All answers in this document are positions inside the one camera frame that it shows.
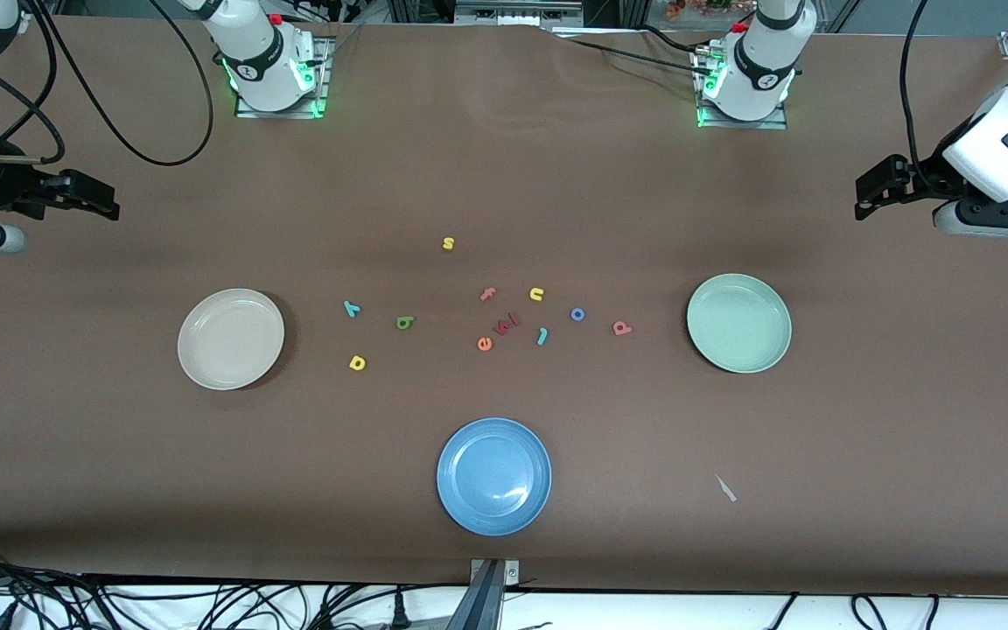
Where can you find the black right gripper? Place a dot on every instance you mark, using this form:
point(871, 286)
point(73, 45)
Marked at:
point(2, 185)

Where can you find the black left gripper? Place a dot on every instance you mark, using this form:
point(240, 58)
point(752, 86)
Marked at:
point(926, 178)

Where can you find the teal foam letter y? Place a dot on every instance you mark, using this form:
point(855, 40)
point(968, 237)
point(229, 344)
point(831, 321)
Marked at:
point(352, 308)

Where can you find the pink foam letter p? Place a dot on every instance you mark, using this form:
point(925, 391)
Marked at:
point(627, 330)

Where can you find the yellow foam letter d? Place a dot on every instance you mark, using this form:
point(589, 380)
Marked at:
point(352, 364)

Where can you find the green foam letter g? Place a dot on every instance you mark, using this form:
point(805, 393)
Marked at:
point(405, 323)

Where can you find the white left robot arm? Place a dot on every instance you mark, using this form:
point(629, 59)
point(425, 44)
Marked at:
point(762, 61)

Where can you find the pale green round plate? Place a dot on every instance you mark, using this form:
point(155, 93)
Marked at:
point(738, 324)

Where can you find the beige round plate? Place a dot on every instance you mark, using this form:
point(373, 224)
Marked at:
point(231, 350)

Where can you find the orange artificial flowers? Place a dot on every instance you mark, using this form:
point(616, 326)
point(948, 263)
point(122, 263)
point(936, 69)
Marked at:
point(696, 7)

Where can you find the small white paper scrap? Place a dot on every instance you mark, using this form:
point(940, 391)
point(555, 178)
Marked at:
point(725, 488)

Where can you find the brown table cover sheet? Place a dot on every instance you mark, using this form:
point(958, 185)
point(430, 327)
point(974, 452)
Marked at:
point(504, 157)

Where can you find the dark red foam letter w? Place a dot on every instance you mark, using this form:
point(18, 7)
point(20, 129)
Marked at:
point(501, 328)

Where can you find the blue round plate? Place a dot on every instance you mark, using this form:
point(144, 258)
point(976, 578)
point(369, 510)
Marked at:
point(493, 477)

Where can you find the black power plug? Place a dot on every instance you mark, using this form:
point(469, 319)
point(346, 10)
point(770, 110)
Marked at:
point(399, 612)

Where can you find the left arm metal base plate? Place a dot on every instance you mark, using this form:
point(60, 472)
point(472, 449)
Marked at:
point(740, 125)

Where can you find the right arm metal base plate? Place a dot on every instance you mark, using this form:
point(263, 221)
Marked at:
point(281, 115)

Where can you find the grey metal frame bracket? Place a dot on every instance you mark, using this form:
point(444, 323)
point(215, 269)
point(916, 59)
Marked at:
point(517, 12)

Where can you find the aluminium camera mount post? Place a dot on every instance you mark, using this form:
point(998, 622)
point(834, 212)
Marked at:
point(488, 599)

